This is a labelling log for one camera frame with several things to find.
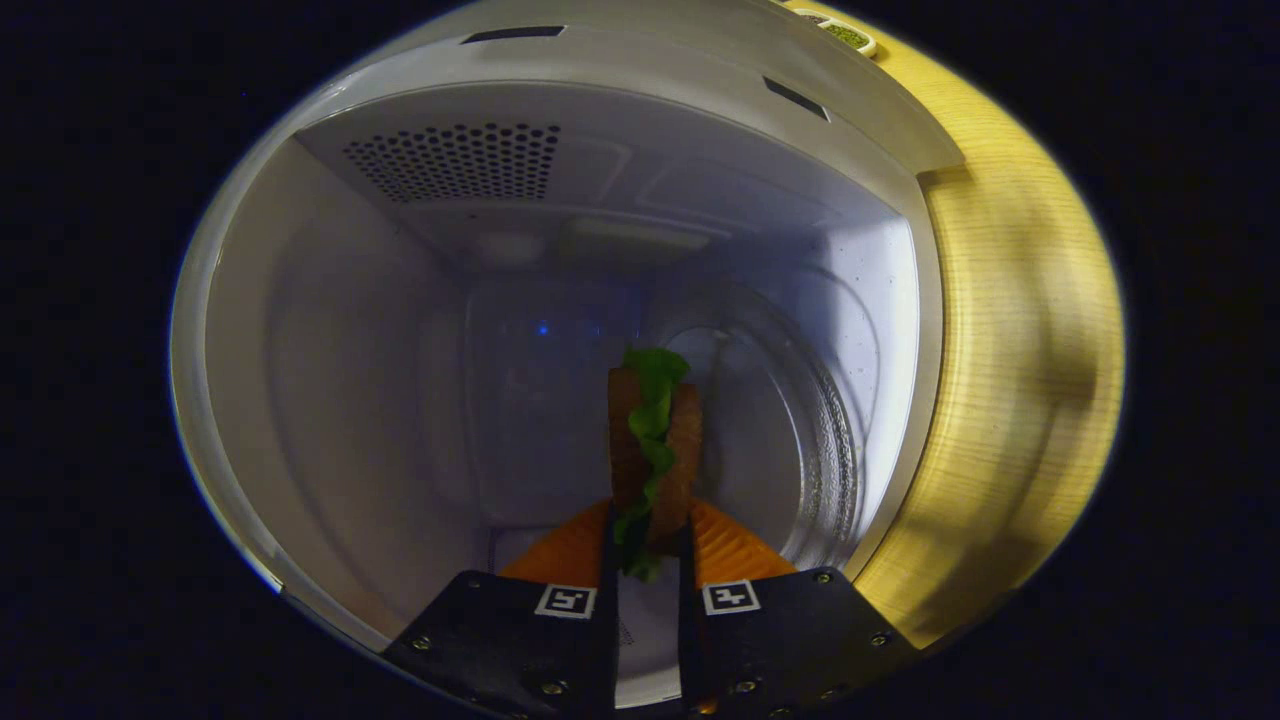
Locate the lettuce sandwich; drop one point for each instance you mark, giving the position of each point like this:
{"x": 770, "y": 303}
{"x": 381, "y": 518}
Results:
{"x": 650, "y": 440}

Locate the white microwave oven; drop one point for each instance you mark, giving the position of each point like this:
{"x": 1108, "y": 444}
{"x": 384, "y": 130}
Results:
{"x": 350, "y": 400}

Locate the glass microwave turntable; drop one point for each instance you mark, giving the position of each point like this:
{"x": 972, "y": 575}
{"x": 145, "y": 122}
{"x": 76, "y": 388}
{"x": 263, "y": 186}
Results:
{"x": 800, "y": 430}

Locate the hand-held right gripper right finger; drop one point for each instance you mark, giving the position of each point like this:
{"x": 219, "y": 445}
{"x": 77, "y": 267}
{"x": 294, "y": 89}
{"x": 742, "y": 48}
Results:
{"x": 790, "y": 640}

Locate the white divided dish of beans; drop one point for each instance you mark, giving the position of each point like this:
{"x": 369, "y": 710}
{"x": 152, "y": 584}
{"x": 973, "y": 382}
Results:
{"x": 850, "y": 38}

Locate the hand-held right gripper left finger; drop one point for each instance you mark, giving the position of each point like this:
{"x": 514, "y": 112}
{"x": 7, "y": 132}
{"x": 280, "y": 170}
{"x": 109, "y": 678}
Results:
{"x": 520, "y": 640}

